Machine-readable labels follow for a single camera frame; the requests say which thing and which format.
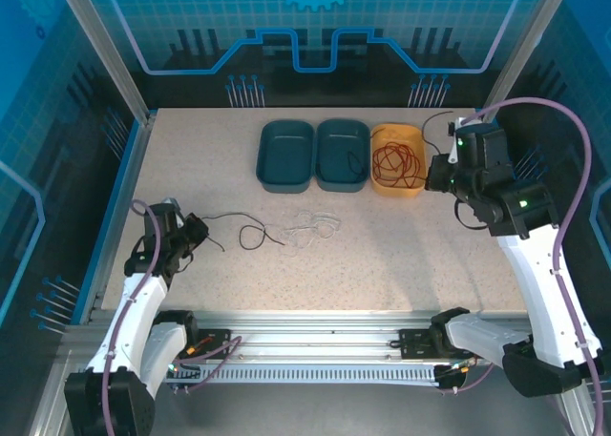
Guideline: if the aluminium frame post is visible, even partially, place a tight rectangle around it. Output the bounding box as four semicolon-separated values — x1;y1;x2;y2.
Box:
478;0;578;127
53;0;157;125

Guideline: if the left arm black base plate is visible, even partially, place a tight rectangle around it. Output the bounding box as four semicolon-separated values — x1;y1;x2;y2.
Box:
157;328;234;361

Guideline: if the aluminium side rail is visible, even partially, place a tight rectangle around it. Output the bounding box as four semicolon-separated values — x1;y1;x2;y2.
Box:
64;111;158;330
476;109;500;132

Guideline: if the dark teal plastic bin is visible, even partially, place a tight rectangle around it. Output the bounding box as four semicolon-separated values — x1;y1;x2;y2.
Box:
255;119;316;195
314;117;372;194

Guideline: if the thin white cable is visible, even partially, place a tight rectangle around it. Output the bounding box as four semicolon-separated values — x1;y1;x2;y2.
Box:
276;223;335;257
298;210;343;239

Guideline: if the left base connector cluster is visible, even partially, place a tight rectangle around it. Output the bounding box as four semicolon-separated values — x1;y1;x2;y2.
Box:
164;358;202;395

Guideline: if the slotted grey cable duct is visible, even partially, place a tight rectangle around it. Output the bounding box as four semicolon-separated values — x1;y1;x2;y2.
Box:
164;363;441;385

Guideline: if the steel sheet base panel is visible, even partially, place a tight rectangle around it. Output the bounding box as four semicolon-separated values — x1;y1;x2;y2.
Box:
28;359;588;436

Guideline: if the right base connector cluster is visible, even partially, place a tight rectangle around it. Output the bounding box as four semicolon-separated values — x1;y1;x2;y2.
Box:
433;357;480;395

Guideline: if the base connector cluster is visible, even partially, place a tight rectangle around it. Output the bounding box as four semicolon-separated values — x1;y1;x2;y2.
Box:
164;358;202;395
433;357;480;395

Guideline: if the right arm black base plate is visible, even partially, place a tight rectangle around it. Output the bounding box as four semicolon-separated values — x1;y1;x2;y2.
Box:
398;328;487;361

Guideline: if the aluminium mounting rail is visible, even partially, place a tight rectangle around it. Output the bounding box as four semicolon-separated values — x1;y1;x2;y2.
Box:
64;309;536;366

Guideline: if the orange plastic bin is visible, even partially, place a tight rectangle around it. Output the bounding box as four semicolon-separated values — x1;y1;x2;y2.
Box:
369;123;429;199

